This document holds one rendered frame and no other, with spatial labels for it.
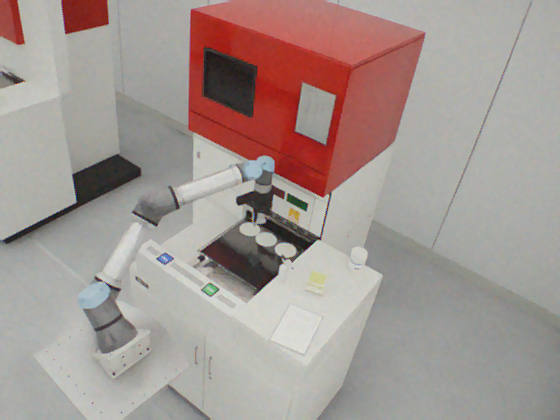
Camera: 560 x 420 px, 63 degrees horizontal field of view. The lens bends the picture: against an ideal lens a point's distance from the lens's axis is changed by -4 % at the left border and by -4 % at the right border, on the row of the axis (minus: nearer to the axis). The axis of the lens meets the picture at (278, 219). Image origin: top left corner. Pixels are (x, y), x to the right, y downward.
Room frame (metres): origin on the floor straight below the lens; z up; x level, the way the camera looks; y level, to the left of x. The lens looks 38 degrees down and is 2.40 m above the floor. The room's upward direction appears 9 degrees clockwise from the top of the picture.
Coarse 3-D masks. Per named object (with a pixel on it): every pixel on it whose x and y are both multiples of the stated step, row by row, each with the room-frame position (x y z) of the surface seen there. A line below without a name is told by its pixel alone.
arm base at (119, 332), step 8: (120, 320) 1.07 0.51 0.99; (128, 320) 1.10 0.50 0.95; (96, 328) 1.02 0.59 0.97; (104, 328) 1.02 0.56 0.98; (112, 328) 1.03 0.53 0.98; (120, 328) 1.04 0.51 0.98; (128, 328) 1.06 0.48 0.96; (96, 336) 1.02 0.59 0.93; (104, 336) 1.01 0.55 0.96; (112, 336) 1.01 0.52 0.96; (120, 336) 1.02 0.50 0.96; (128, 336) 1.03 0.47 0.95; (104, 344) 0.99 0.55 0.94; (112, 344) 0.99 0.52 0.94; (120, 344) 1.00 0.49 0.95; (104, 352) 0.98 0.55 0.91
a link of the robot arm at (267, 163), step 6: (264, 156) 1.76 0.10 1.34; (264, 162) 1.71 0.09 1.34; (270, 162) 1.72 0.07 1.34; (264, 168) 1.70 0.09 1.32; (270, 168) 1.71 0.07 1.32; (264, 174) 1.70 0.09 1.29; (270, 174) 1.71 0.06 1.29; (258, 180) 1.70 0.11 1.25; (264, 180) 1.70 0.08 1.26; (270, 180) 1.72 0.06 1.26
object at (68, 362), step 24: (72, 336) 1.08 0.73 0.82; (168, 336) 1.16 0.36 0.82; (48, 360) 0.96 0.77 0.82; (72, 360) 0.97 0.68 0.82; (144, 360) 1.03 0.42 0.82; (168, 360) 1.05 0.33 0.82; (72, 384) 0.88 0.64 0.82; (96, 384) 0.89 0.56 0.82; (120, 384) 0.91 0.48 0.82; (144, 384) 0.93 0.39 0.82; (168, 384) 0.95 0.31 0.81; (96, 408) 0.80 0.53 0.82; (120, 408) 0.82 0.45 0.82
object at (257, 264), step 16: (240, 224) 1.82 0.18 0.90; (224, 240) 1.69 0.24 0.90; (240, 240) 1.71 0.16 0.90; (208, 256) 1.57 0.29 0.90; (224, 256) 1.58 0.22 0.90; (240, 256) 1.60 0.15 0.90; (256, 256) 1.62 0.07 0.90; (272, 256) 1.63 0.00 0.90; (240, 272) 1.50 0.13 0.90; (256, 272) 1.51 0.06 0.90; (272, 272) 1.53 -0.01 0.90
